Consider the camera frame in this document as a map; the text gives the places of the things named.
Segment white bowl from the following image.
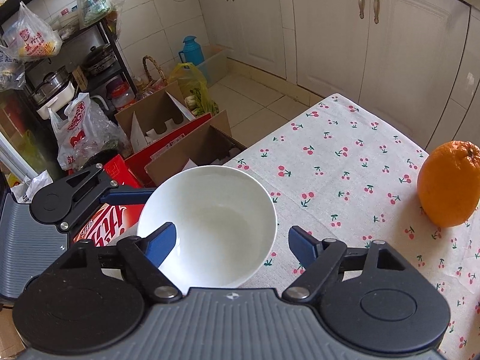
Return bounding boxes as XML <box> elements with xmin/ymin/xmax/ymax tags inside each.
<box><xmin>137</xmin><ymin>165</ymin><xmax>278</xmax><ymax>293</ymax></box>

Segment white kitchen cabinets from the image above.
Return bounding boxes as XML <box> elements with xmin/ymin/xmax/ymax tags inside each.
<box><xmin>199</xmin><ymin>0</ymin><xmax>479</xmax><ymax>150</ymax></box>

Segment red gift box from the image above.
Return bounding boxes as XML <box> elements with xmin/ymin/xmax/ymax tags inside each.
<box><xmin>72</xmin><ymin>154</ymin><xmax>147</xmax><ymax>246</ymax></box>

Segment white plastic bag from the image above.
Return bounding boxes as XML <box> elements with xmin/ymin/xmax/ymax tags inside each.
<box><xmin>49</xmin><ymin>93</ymin><xmax>133</xmax><ymax>172</ymax></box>

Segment cherry print tablecloth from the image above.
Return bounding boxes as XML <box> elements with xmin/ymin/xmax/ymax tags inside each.
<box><xmin>229</xmin><ymin>94</ymin><xmax>479</xmax><ymax>359</ymax></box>

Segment open cardboard box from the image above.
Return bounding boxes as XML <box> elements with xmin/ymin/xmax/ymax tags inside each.
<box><xmin>115</xmin><ymin>82</ymin><xmax>245</xmax><ymax>187</ymax></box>

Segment wicker basket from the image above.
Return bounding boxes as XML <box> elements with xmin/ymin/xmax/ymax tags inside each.
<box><xmin>142</xmin><ymin>55</ymin><xmax>168</xmax><ymax>92</ymax></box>

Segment bumpy orange tangerine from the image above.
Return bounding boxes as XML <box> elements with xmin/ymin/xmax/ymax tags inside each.
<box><xmin>416</xmin><ymin>141</ymin><xmax>479</xmax><ymax>228</ymax></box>

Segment black metal shelf rack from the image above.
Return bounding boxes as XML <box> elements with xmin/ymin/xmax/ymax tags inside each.
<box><xmin>0</xmin><ymin>0</ymin><xmax>138</xmax><ymax>181</ymax></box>

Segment yellow plastic bag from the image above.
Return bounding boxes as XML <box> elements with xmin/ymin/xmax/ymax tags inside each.
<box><xmin>168</xmin><ymin>63</ymin><xmax>219</xmax><ymax>117</ymax></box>

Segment teal thermos jug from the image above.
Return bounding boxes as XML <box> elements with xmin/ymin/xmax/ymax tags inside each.
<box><xmin>178</xmin><ymin>36</ymin><xmax>205</xmax><ymax>66</ymax></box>

